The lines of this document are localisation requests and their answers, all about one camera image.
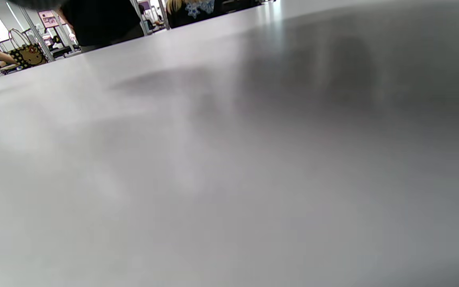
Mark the yellow black patterned tote bag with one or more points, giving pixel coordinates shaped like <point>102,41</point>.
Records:
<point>28,56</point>

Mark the pink poster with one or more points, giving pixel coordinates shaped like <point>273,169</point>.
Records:
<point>48,18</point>

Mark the silver metal post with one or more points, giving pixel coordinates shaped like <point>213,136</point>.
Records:
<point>138,16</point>
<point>38,38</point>
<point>163,14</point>

